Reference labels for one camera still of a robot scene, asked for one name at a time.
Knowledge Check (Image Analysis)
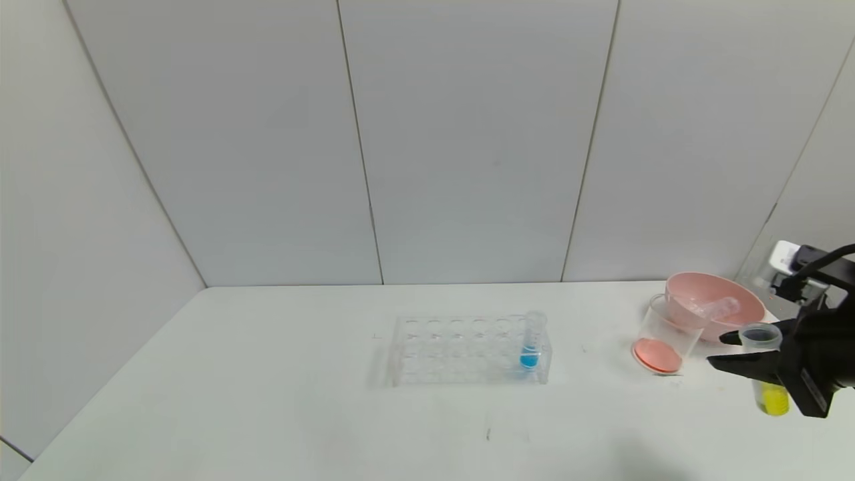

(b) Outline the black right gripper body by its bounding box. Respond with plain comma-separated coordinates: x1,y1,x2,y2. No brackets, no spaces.
776,308,855,419

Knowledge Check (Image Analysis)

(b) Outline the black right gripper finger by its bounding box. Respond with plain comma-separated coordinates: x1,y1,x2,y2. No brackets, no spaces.
706,349,784,385
719,319,796,345

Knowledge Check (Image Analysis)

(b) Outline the test tube with red pigment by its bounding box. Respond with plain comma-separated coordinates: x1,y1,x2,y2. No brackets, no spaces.
688,296,741,321

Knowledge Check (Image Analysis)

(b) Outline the test tube with yellow pigment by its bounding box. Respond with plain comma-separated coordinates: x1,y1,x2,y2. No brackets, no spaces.
739,323,790,416

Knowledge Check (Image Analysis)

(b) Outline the clear glass beaker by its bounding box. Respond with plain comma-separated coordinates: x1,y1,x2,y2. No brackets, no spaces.
632,294,706,376

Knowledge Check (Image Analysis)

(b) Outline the test tube with blue pigment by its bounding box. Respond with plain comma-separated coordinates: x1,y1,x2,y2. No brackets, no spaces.
520,310,547,369

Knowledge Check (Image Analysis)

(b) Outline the clear plastic test tube rack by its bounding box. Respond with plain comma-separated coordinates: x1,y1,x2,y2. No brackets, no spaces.
389,314,552,387

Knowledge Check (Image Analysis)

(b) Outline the pink plastic bowl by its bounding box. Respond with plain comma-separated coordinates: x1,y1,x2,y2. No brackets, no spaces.
664,272,766,343

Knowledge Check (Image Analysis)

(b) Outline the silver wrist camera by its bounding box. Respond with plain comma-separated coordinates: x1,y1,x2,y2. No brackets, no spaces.
768,240,829,301

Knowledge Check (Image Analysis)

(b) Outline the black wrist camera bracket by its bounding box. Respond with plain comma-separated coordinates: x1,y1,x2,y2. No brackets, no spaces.
775,257,855,316

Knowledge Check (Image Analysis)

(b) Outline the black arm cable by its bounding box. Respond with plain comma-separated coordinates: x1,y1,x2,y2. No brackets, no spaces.
788,244,855,281

